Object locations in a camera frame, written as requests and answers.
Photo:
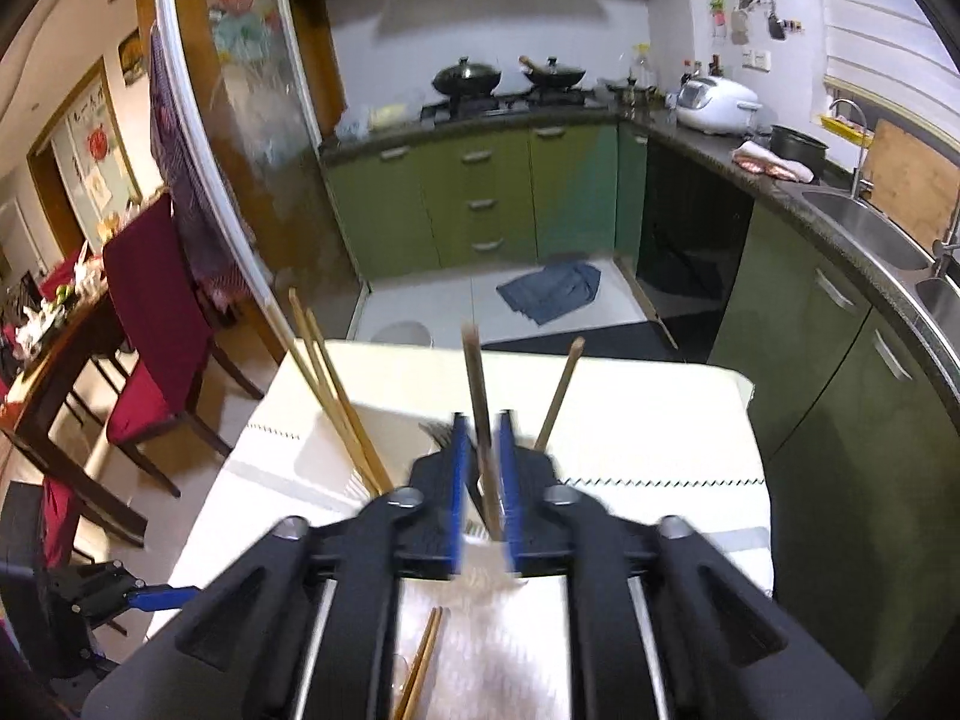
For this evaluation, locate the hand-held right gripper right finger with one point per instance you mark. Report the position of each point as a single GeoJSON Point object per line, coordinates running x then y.
{"type": "Point", "coordinates": [508, 495]}

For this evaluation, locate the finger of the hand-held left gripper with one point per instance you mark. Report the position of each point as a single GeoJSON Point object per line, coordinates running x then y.
{"type": "Point", "coordinates": [161, 598]}

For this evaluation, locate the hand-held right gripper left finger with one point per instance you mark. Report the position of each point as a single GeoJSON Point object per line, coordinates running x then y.
{"type": "Point", "coordinates": [457, 495]}

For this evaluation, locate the black plastic fork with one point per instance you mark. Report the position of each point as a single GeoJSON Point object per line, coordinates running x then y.
{"type": "Point", "coordinates": [439, 433]}

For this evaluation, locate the dark brown chopstick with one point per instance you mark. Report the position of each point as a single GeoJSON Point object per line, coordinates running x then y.
{"type": "Point", "coordinates": [480, 420]}

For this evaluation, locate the white plastic utensil holder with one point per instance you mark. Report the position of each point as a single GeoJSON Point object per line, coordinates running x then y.
{"type": "Point", "coordinates": [405, 435]}

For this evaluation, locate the tan wooden chopstick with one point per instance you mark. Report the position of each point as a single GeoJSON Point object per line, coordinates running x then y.
{"type": "Point", "coordinates": [559, 394]}
{"type": "Point", "coordinates": [330, 382]}
{"type": "Point", "coordinates": [344, 390]}

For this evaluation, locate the hanging kitchen utensils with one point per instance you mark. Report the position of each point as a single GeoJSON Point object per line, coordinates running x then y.
{"type": "Point", "coordinates": [739, 15]}

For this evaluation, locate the red cushioned wooden chair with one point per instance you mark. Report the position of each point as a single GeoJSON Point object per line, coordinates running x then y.
{"type": "Point", "coordinates": [150, 292]}
{"type": "Point", "coordinates": [61, 277]}
{"type": "Point", "coordinates": [60, 525]}

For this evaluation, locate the cream table cover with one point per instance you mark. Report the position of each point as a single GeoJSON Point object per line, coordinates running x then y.
{"type": "Point", "coordinates": [645, 405]}

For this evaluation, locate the white patterned cloth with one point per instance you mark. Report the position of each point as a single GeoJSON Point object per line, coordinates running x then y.
{"type": "Point", "coordinates": [675, 502]}

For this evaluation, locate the white round bin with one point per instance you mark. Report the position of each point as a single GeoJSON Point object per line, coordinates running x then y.
{"type": "Point", "coordinates": [401, 334]}

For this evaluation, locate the blue floor cloth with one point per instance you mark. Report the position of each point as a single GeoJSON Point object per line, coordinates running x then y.
{"type": "Point", "coordinates": [551, 292]}

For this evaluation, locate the bowl of green fruit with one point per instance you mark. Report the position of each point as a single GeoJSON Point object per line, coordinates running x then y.
{"type": "Point", "coordinates": [52, 311]}

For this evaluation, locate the green lower cabinets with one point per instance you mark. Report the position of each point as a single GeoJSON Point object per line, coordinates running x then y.
{"type": "Point", "coordinates": [570, 195]}

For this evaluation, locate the black built-in appliance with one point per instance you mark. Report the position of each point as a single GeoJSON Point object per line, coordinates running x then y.
{"type": "Point", "coordinates": [690, 240]}

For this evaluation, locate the plastic bag on counter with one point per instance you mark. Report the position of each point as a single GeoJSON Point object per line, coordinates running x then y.
{"type": "Point", "coordinates": [375, 120]}

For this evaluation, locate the black gas stove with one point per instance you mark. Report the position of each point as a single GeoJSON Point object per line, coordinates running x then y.
{"type": "Point", "coordinates": [517, 103]}

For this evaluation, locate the dark stone countertop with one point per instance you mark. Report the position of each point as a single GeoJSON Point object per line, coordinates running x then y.
{"type": "Point", "coordinates": [697, 142]}

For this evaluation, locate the purple checked apron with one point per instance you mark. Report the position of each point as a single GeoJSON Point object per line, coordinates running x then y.
{"type": "Point", "coordinates": [187, 187]}

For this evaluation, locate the black wok with lid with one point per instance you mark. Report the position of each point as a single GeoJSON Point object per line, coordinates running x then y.
{"type": "Point", "coordinates": [465, 79]}

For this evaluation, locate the small lidded pot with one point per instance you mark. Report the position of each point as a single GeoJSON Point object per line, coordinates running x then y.
{"type": "Point", "coordinates": [630, 94]}

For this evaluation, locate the sliding glass door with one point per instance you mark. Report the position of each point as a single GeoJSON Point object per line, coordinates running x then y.
{"type": "Point", "coordinates": [255, 127]}

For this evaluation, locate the red and white dish towel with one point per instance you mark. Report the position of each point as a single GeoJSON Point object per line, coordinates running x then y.
{"type": "Point", "coordinates": [772, 163]}

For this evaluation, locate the white rice cooker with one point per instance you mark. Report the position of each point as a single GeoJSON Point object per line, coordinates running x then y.
{"type": "Point", "coordinates": [716, 105]}

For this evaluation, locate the wooden framed glass door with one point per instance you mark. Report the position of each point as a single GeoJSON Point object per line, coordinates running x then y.
{"type": "Point", "coordinates": [90, 157]}

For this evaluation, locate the steel double sink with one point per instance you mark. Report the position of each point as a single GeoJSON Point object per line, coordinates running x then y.
{"type": "Point", "coordinates": [870, 232]}

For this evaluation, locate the black cooking pot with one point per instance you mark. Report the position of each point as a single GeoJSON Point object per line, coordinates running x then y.
{"type": "Point", "coordinates": [799, 150]}

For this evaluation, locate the clear oil bottle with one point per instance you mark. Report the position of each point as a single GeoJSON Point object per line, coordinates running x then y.
{"type": "Point", "coordinates": [643, 64]}

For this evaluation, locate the dark sauce bottles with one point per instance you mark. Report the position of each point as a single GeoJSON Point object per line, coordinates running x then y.
{"type": "Point", "coordinates": [701, 71]}

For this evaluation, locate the small steel faucet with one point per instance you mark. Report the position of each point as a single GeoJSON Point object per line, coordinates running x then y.
{"type": "Point", "coordinates": [859, 165]}

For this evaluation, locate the yellow faucet rack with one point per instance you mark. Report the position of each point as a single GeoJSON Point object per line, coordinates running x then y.
{"type": "Point", "coordinates": [847, 129]}

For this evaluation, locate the tall steel faucet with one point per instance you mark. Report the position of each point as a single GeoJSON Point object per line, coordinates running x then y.
{"type": "Point", "coordinates": [946, 255]}

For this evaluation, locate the wooden cutting board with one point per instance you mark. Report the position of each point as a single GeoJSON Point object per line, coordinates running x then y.
{"type": "Point", "coordinates": [915, 180]}

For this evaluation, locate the white window blind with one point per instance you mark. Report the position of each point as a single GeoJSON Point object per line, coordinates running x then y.
{"type": "Point", "coordinates": [885, 22]}

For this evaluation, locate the white wall socket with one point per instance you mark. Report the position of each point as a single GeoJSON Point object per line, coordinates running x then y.
{"type": "Point", "coordinates": [756, 61]}

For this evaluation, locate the wall calendar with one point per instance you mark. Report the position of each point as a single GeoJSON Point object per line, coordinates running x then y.
{"type": "Point", "coordinates": [132, 56]}

